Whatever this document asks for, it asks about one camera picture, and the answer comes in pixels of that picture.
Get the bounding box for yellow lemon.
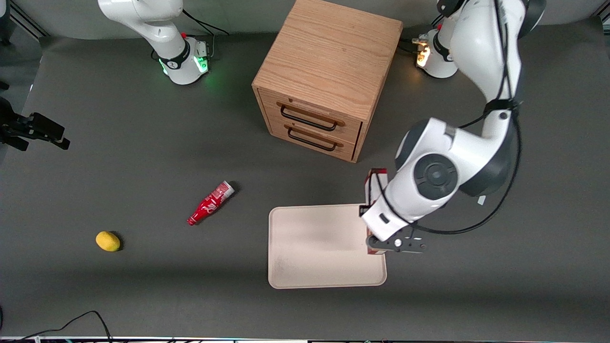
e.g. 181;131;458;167
95;231;121;252

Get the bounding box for aluminium frame rail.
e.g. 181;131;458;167
9;0;51;39

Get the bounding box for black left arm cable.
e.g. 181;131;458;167
374;0;523;236

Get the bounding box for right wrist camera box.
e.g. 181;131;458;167
0;136;29;152

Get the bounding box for wooden drawer front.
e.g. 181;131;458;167
267;116;359;163
259;89;364;144

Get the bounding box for black right base cables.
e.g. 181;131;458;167
183;9;230;61

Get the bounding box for black base cables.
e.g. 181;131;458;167
399;36;429;54
183;9;230;61

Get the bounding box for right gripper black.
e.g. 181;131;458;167
0;97;71;151

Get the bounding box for black left base cables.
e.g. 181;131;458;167
399;36;429;54

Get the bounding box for beige rectangular tray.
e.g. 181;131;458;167
268;203;387;290

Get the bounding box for red cookie box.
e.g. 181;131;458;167
364;168;389;257

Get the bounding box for black metal drawer handle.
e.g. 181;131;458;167
287;127;339;152
280;105;339;132

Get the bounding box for black looped table cable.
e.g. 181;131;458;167
0;311;113;343

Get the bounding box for red soda bottle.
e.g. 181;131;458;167
187;181;235;226

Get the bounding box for wooden drawer cabinet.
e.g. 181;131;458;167
252;0;404;163

